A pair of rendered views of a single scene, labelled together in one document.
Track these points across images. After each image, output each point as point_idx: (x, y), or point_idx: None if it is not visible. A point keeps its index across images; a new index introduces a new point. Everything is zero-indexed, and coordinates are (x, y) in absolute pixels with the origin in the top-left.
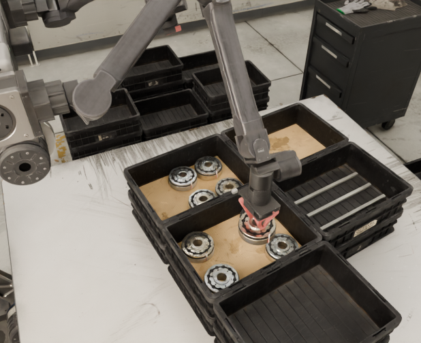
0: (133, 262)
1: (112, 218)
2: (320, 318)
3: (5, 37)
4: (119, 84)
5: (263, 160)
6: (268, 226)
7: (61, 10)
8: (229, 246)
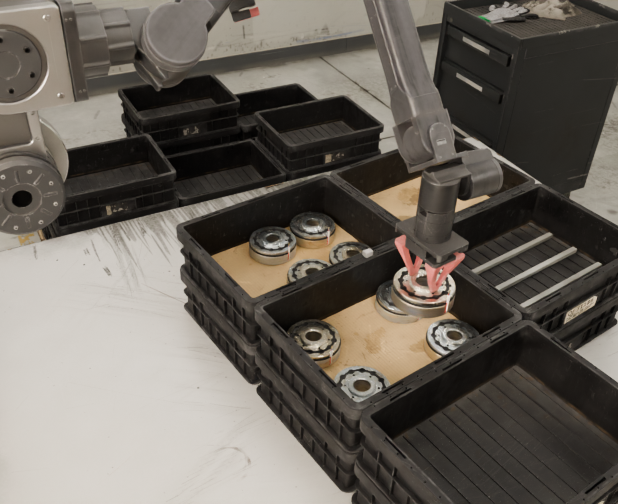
0: (194, 384)
1: (149, 318)
2: (533, 444)
3: None
4: (217, 18)
5: (446, 159)
6: (442, 286)
7: None
8: (365, 343)
